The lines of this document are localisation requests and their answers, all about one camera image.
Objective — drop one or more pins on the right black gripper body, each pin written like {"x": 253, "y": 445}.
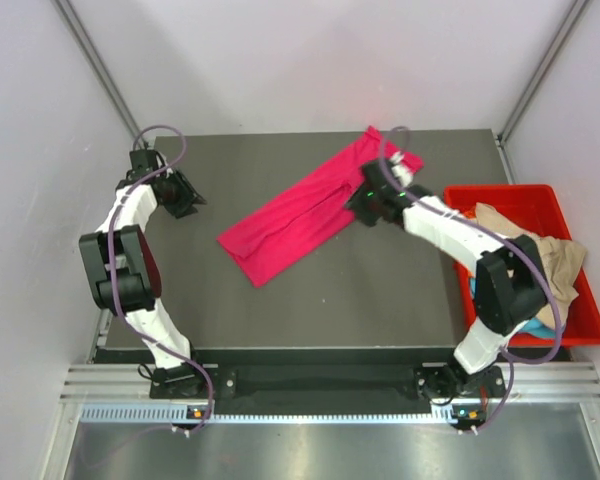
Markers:
{"x": 364, "y": 204}

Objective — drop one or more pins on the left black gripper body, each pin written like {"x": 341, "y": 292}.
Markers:
{"x": 179, "y": 196}

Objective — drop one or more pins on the pink t shirt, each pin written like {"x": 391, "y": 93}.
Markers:
{"x": 301, "y": 218}

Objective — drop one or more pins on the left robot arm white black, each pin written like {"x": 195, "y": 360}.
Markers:
{"x": 124, "y": 278}

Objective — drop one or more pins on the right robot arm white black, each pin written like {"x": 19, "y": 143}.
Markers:
{"x": 510, "y": 287}

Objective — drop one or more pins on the orange t shirt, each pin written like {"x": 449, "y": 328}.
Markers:
{"x": 467, "y": 214}

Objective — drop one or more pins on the beige t shirt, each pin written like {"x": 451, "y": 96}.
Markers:
{"x": 562, "y": 259}

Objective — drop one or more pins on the blue t shirt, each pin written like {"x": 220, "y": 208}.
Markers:
{"x": 533, "y": 327}

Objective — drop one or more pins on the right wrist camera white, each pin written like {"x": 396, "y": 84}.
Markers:
{"x": 400, "y": 170}

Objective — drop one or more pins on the slotted cable duct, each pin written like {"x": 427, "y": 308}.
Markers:
{"x": 190, "y": 415}

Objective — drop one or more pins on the aluminium frame rail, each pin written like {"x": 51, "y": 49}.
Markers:
{"x": 551, "y": 382}

